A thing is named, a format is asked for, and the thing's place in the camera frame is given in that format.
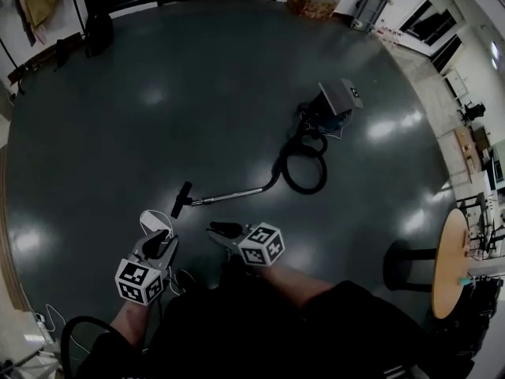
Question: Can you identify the grey flat panel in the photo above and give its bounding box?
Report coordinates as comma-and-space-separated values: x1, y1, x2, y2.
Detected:
318, 77, 365, 117

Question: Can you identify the person's black t-shirt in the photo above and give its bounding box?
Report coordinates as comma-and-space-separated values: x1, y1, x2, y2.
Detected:
77, 266, 474, 379

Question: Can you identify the person's left shoe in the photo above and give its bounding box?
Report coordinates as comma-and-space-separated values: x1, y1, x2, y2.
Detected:
173, 268, 197, 291

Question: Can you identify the black vacuum hose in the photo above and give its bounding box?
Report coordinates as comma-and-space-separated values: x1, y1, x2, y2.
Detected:
271, 130, 329, 195

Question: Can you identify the black office chair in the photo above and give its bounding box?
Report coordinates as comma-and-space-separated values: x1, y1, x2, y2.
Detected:
457, 100, 488, 122

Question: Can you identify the black backpack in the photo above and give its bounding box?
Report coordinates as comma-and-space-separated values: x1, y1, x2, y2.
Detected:
84, 12, 115, 58

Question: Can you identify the round wooden table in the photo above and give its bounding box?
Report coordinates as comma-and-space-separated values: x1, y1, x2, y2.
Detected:
384, 207, 474, 320

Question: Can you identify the black metal shelf rack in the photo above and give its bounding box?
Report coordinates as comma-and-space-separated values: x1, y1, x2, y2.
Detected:
456, 191, 505, 261

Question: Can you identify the person's right forearm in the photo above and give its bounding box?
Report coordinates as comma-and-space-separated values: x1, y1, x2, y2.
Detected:
252, 262, 337, 312

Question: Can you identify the white power strip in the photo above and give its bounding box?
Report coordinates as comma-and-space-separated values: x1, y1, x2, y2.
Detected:
140, 211, 169, 232

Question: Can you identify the black coat rack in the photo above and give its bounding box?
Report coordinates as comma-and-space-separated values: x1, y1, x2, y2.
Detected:
0, 0, 90, 96

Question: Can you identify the dark window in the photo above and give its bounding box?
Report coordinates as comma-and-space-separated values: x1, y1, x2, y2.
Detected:
398, 0, 465, 69

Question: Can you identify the grey upright case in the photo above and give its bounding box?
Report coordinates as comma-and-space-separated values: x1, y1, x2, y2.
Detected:
349, 0, 394, 33

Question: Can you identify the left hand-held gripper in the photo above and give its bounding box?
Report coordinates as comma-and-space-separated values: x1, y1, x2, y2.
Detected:
114, 230, 180, 306

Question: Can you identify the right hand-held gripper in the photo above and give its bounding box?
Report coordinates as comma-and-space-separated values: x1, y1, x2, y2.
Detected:
204, 221, 286, 267

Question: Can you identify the pink garment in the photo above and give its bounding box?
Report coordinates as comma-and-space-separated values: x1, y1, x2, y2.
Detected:
15, 0, 48, 47

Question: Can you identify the person's left forearm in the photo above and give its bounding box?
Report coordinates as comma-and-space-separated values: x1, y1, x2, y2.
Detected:
110, 300, 153, 349

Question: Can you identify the metal vacuum tube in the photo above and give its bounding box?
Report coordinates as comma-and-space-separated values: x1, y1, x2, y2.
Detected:
191, 184, 277, 207

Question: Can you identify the small black bag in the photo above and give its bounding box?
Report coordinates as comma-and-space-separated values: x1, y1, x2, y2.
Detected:
54, 37, 84, 71

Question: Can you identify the dark vacuum cleaner body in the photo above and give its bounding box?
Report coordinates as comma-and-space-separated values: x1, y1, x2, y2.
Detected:
297, 92, 356, 134

